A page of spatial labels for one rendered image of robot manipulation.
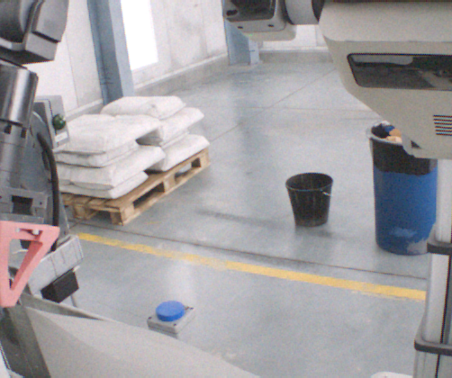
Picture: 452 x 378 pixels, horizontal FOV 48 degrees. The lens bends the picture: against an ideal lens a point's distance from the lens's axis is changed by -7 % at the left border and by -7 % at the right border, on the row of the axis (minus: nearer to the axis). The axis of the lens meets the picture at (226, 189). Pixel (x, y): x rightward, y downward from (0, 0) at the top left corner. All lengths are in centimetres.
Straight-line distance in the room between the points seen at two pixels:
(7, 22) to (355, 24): 52
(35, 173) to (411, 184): 213
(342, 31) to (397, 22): 8
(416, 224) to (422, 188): 21
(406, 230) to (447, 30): 219
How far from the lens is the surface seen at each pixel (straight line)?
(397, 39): 79
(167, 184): 408
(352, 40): 81
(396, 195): 282
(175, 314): 113
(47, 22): 48
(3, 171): 47
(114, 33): 658
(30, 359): 183
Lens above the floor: 148
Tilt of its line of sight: 22 degrees down
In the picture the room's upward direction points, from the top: 7 degrees counter-clockwise
